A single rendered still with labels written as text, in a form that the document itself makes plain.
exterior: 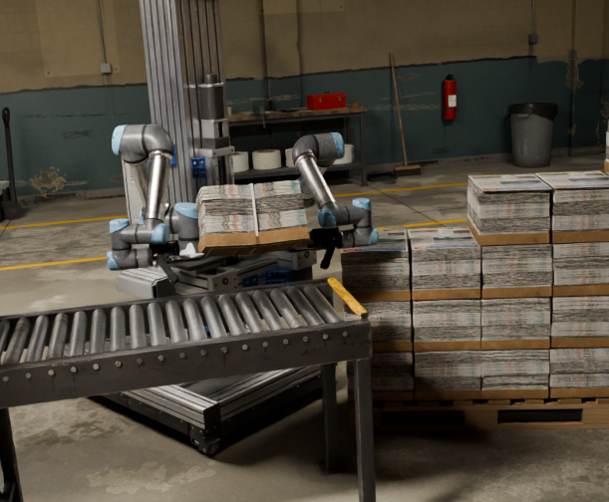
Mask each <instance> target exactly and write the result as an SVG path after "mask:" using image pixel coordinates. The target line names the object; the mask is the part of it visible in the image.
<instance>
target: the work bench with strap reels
mask: <svg viewBox="0 0 609 502"><path fill-rule="evenodd" d="M323 93H331V94H322V93H321V94H319V95H308V97H307V98H306V100H307V108H297V109H294V110H300V111H297V112H291V113H282V112H280V111H269V112H265V114H266V116H264V122H265V123H266V124H275V123H288V122H301V121H314V120H326V119H339V118H346V134H347V144H345V155H344V157H343V158H341V159H336V160H335V162H334V163H333V164H332V165H331V166H329V167H327V168H326V170H325V171H334V170H345V169H348V177H346V178H348V179H349V178H355V177H353V169H356V168H362V185H361V186H370V185H368V184H367V159H366V132H365V112H366V111H367V108H363V107H359V108H356V109H351V107H350V105H346V95H345V94H344V93H332V92H323ZM251 113H253V112H242V113H233V114H232V115H228V124H229V126H249V125H262V124H263V118H262V116H257V117H253V116H251V115H250V114H251ZM352 117H360V140H361V161H360V160H358V159H355V158H354V146H353V145H352V136H351V118H352ZM292 150H293V148H289V149H285V154H286V162H281V154H280V150H277V149H265V150H257V151H253V152H252V159H253V165H249V164H248V153H247V152H240V151H237V152H236V153H234V154H233V155H232V157H233V170H234V179H245V178H256V177H267V176H278V175H290V174H301V172H300V171H299V170H297V169H296V168H295V166H294V163H293V161H292Z"/></svg>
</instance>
